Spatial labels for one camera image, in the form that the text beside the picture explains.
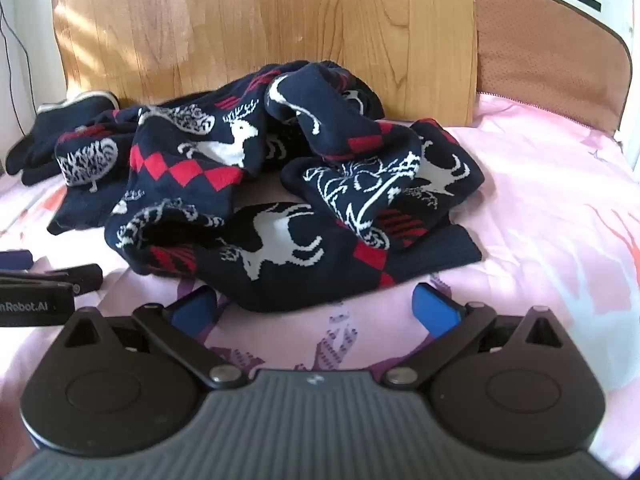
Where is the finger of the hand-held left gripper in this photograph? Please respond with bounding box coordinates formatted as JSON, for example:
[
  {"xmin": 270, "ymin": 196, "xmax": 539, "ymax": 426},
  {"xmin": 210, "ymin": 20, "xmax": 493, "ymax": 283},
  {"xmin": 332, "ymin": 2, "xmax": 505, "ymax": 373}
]
[
  {"xmin": 0, "ymin": 249, "xmax": 34, "ymax": 269},
  {"xmin": 0, "ymin": 263, "xmax": 104, "ymax": 295}
]

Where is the brown perforated cushion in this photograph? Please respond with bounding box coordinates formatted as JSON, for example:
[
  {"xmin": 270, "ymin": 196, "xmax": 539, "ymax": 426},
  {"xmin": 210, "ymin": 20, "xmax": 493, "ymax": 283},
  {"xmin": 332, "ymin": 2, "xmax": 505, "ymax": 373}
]
[{"xmin": 474, "ymin": 0, "xmax": 633, "ymax": 133}]

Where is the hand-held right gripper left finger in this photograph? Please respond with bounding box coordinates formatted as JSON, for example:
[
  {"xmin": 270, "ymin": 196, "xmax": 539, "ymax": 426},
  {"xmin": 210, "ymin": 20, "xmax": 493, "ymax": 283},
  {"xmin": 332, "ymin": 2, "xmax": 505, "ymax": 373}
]
[{"xmin": 64, "ymin": 287, "xmax": 248, "ymax": 390}]

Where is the thin black cable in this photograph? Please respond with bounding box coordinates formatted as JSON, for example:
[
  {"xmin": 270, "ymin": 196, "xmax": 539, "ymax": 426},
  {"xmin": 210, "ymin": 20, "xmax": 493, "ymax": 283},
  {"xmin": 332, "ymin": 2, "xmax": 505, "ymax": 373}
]
[{"xmin": 0, "ymin": 0, "xmax": 27, "ymax": 133}]

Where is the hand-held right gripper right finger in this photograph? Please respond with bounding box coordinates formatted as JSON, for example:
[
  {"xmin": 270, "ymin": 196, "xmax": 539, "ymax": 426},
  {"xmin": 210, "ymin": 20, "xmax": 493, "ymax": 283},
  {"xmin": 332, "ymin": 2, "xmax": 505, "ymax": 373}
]
[{"xmin": 384, "ymin": 284, "xmax": 567, "ymax": 391}]

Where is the wooden headboard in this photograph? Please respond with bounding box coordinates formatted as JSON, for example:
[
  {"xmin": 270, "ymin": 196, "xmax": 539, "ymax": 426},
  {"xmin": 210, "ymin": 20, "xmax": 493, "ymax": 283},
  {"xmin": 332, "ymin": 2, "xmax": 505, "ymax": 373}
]
[{"xmin": 52, "ymin": 0, "xmax": 478, "ymax": 128}]

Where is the navy reindeer knit sweater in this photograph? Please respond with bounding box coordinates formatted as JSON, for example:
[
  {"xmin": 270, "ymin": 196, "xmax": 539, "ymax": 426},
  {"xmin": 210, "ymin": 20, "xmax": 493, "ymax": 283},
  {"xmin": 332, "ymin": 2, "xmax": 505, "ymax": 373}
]
[{"xmin": 47, "ymin": 60, "xmax": 486, "ymax": 313}]

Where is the pink printed bedsheet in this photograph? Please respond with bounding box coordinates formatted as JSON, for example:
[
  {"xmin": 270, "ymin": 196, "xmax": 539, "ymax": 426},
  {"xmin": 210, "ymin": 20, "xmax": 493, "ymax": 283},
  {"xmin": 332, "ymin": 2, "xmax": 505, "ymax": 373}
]
[{"xmin": 0, "ymin": 92, "xmax": 640, "ymax": 478}]

